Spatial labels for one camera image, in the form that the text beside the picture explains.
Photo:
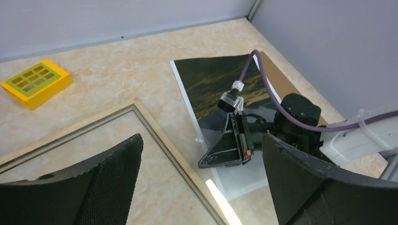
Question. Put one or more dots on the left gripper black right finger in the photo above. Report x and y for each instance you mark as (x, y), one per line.
(309, 191)

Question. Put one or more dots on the brown cardboard backing board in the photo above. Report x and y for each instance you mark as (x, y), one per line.
(286, 81)

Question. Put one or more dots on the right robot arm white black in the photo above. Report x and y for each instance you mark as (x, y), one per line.
(296, 123)

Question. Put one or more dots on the yellow green toy block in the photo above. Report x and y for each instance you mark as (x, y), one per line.
(37, 84)

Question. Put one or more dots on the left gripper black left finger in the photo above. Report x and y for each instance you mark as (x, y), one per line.
(95, 191)

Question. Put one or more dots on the wooden picture frame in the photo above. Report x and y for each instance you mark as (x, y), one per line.
(167, 191)

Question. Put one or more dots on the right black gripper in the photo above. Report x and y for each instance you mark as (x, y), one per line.
(227, 151)

